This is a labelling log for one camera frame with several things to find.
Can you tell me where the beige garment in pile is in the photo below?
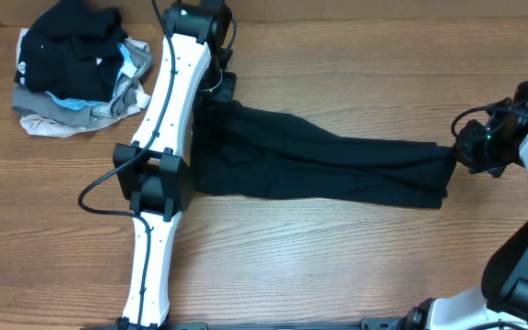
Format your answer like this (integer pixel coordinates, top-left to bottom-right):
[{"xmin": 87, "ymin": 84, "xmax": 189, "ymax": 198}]
[{"xmin": 12, "ymin": 28, "xmax": 153, "ymax": 138}]

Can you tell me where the grey garment in pile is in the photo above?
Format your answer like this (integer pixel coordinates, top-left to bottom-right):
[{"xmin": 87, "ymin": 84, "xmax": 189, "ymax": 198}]
[{"xmin": 12, "ymin": 38, "xmax": 153, "ymax": 138}]

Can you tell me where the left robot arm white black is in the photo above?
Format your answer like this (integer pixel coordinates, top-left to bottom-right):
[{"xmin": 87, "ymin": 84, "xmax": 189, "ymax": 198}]
[{"xmin": 113, "ymin": 1, "xmax": 237, "ymax": 329}]

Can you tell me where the black garment on pile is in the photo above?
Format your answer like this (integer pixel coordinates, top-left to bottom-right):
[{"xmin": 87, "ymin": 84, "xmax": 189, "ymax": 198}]
[{"xmin": 15, "ymin": 0, "xmax": 127, "ymax": 102}]

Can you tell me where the light blue garment in pile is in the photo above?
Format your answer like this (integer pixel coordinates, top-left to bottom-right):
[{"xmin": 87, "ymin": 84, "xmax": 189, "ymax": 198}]
[{"xmin": 45, "ymin": 43, "xmax": 137, "ymax": 111}]

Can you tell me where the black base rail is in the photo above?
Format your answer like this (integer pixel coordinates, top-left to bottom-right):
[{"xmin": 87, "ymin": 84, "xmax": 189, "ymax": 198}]
[{"xmin": 82, "ymin": 317, "xmax": 405, "ymax": 330}]

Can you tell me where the dark green t-shirt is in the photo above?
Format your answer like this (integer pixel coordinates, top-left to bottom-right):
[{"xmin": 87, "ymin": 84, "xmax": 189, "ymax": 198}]
[{"xmin": 191, "ymin": 101, "xmax": 456, "ymax": 209}]

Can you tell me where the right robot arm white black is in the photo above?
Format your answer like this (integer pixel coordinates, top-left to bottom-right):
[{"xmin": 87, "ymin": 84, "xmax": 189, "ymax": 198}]
[{"xmin": 390, "ymin": 81, "xmax": 528, "ymax": 330}]

